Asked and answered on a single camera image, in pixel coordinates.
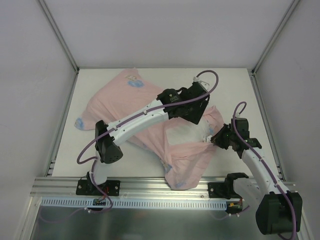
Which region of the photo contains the white pillow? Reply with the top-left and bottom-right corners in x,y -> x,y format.
165,118 -> 214,146

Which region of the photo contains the blue and pink printed pillowcase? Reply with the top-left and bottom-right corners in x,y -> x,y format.
74,68 -> 224,190

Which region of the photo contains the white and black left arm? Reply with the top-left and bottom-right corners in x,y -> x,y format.
87,82 -> 212,195

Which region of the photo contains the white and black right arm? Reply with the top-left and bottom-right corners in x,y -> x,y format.
208,117 -> 303,235

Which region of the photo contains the shiny metal front plate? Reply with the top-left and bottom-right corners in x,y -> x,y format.
30,201 -> 291,240

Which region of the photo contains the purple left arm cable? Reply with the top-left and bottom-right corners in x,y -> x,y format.
76,70 -> 221,206

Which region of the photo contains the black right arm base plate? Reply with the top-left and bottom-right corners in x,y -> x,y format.
207,182 -> 242,200

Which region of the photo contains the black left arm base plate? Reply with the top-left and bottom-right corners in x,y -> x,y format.
75,179 -> 121,197

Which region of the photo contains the right aluminium corner post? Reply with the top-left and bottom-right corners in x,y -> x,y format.
251,0 -> 301,76

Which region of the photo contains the aluminium corner post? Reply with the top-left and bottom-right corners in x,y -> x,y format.
36,0 -> 80,74
251,0 -> 301,76

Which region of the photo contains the white slotted cable duct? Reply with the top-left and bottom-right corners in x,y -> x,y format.
41,197 -> 227,211

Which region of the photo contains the left aluminium corner post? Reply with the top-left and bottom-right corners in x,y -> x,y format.
36,0 -> 80,74

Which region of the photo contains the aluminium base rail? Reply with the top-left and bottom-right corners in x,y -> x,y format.
30,176 -> 225,200

